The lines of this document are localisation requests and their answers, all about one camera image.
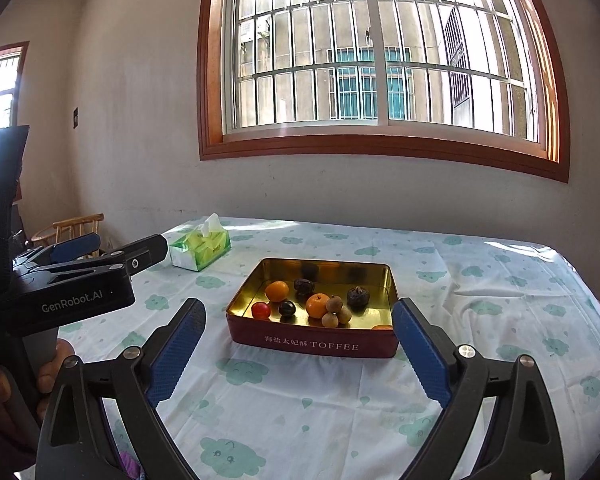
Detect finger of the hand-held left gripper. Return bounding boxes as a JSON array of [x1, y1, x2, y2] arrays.
[[12, 232, 102, 273], [15, 234, 170, 286]]

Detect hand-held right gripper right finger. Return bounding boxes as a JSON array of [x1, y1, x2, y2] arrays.
[[391, 297, 566, 480]]

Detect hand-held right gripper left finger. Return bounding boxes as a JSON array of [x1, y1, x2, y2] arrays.
[[35, 297, 207, 480]]

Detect red and gold tin box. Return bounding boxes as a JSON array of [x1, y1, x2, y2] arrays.
[[225, 258, 400, 359]]

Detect person's left hand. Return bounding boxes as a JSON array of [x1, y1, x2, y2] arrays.
[[0, 338, 76, 471]]

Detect light wooden chair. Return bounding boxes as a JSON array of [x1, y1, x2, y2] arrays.
[[30, 213, 105, 261]]

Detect green tissue pack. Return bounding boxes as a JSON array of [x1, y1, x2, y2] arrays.
[[168, 213, 232, 273]]

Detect white cloud-print tablecloth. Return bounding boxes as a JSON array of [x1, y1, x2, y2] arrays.
[[55, 216, 600, 480]]

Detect purple cloth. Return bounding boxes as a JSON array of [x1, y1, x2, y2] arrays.
[[120, 452, 141, 480]]

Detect wooden framed side window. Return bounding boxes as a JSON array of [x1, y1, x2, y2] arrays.
[[0, 41, 31, 131]]

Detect wooden framed barred window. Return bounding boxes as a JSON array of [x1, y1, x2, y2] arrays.
[[198, 0, 570, 183]]

